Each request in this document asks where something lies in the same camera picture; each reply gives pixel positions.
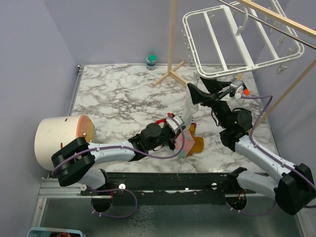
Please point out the red sock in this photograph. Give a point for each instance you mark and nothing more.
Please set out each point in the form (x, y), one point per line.
(161, 122)

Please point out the teal lidded jar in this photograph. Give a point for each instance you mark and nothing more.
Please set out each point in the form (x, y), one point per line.
(151, 62)

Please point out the pink sock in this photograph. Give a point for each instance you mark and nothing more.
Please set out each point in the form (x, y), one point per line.
(188, 144)

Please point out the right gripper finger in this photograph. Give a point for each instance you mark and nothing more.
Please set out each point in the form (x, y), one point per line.
(213, 85)
(198, 96)

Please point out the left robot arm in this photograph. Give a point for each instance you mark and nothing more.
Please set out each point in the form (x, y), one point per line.
(75, 162)

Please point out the blue bin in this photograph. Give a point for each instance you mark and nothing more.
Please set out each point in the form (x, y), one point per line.
(54, 232)

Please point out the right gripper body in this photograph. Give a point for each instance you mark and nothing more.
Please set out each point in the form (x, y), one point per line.
(219, 107)

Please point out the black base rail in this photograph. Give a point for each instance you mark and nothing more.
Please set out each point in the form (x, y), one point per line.
(129, 189)

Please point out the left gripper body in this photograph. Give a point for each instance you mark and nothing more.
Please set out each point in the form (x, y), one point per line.
(166, 135)

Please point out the wooden clothes rack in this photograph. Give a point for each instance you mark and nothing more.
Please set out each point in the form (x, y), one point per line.
(165, 14)

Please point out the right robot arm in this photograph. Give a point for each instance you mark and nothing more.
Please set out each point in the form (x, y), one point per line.
(291, 186)

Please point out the white sock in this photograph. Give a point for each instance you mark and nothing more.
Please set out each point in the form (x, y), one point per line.
(188, 110)

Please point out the black orange highlighter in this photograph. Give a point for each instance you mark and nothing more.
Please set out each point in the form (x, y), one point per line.
(245, 90)

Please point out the cream cylindrical container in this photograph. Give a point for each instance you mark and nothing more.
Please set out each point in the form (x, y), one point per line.
(55, 133)

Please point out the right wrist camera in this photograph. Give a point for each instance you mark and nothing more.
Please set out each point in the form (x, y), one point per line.
(236, 89)

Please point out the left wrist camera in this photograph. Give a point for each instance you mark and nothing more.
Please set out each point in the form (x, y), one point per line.
(175, 122)

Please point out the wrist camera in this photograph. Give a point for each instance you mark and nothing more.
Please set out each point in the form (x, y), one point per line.
(236, 89)
(175, 122)

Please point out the white plastic sock hanger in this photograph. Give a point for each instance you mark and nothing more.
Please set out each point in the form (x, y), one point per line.
(225, 40)

